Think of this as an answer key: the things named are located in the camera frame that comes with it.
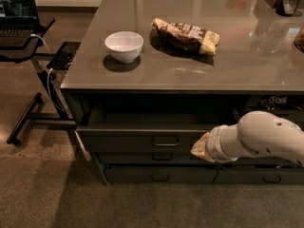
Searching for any brown chip bag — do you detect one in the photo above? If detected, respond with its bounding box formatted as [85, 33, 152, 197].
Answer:
[152, 18, 219, 55]

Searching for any grey drawer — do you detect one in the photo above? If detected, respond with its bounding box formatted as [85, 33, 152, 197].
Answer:
[104, 165, 218, 183]
[77, 108, 237, 153]
[97, 152, 294, 166]
[214, 168, 304, 184]

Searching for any grey drawer cabinet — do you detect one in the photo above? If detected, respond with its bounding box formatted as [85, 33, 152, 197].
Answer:
[61, 0, 304, 183]

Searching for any grey bottom left drawer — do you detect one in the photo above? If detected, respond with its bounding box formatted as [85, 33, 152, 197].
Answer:
[104, 165, 218, 183]

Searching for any white charging cable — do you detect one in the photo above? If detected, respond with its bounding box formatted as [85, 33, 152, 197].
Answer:
[29, 32, 66, 112]

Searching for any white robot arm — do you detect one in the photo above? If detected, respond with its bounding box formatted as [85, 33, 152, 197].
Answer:
[191, 111, 304, 166]

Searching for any white ceramic bowl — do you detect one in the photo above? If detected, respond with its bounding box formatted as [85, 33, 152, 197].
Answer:
[104, 31, 143, 64]

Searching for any black laptop stand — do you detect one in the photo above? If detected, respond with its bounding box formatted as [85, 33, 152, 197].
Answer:
[0, 14, 82, 145]

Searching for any snack bag in drawer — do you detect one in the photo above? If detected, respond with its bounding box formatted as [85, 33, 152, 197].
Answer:
[257, 95, 304, 110]

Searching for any grey top drawer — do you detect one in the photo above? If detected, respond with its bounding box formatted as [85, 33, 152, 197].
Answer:
[77, 108, 237, 153]

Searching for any black laptop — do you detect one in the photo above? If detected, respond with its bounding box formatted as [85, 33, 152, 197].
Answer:
[0, 0, 40, 49]

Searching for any grey middle drawer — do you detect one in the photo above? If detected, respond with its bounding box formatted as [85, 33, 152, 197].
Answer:
[97, 152, 294, 166]

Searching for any brown object at edge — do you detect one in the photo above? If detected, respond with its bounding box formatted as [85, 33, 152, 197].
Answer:
[294, 28, 304, 52]

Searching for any grey bottom right drawer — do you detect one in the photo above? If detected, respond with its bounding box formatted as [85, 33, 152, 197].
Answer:
[214, 168, 304, 184]

